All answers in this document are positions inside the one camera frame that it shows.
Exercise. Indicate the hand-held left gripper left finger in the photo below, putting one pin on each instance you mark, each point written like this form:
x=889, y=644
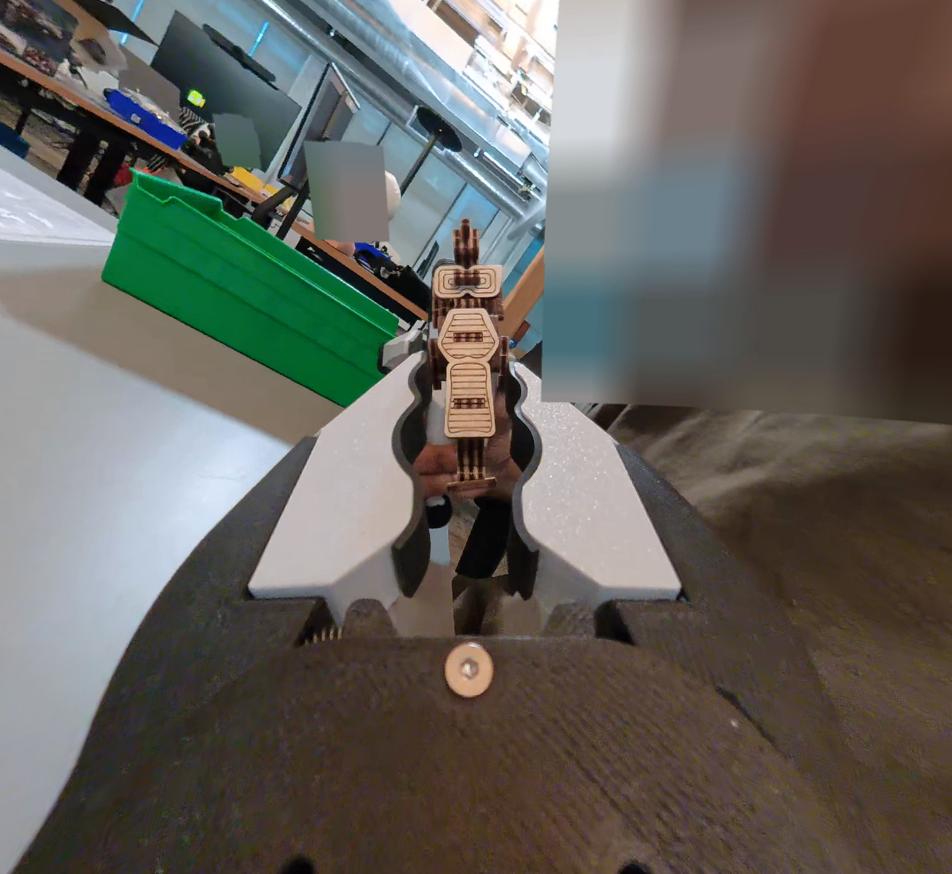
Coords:
x=335, y=509

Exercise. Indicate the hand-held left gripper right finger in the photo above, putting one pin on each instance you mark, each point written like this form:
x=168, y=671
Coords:
x=595, y=509

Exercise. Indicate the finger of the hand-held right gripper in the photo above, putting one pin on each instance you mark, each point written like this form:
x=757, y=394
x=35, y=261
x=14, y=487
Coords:
x=398, y=353

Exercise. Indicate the wooden motorcycle model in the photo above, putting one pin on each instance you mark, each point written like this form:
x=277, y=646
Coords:
x=468, y=398

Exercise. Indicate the tilted black screen on arm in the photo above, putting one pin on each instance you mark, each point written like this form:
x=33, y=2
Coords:
x=327, y=108

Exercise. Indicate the grey desk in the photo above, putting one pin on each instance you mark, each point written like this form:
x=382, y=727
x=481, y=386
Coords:
x=111, y=480

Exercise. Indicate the person's right hand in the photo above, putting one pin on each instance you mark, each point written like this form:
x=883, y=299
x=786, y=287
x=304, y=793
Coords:
x=435, y=465

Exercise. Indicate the wooden work table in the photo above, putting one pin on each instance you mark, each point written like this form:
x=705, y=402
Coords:
x=372, y=283

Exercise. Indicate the white hard hat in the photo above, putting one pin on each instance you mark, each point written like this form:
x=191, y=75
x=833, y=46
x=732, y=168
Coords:
x=393, y=193

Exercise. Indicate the green plastic bin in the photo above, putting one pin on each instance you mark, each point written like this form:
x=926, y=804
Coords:
x=223, y=294

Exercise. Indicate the person's olive clothing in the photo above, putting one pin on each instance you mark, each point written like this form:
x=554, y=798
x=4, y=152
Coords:
x=818, y=554

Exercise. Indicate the black monitor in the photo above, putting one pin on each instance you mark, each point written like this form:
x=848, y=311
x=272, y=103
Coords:
x=216, y=93

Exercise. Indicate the blue plastic bin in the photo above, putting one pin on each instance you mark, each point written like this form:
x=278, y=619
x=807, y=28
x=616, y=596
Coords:
x=145, y=123

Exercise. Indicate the instruction sheet in clear sleeve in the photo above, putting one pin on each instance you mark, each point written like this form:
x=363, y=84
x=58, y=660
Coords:
x=44, y=212

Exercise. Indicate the toy car set box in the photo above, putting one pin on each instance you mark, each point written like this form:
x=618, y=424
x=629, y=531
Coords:
x=30, y=4

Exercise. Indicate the black pole with camera bar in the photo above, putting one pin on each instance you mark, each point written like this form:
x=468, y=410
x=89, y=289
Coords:
x=439, y=127

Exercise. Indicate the silver air duct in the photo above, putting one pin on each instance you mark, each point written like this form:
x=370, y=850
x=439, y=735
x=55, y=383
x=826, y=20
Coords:
x=387, y=34

